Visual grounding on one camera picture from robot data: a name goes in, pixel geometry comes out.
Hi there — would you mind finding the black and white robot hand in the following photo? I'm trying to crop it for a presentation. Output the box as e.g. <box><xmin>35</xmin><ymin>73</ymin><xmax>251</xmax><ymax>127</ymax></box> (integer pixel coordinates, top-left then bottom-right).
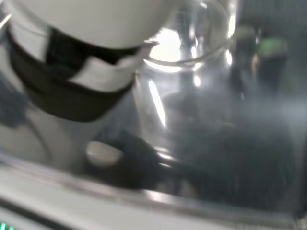
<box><xmin>0</xmin><ymin>0</ymin><xmax>179</xmax><ymax>192</ymax></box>

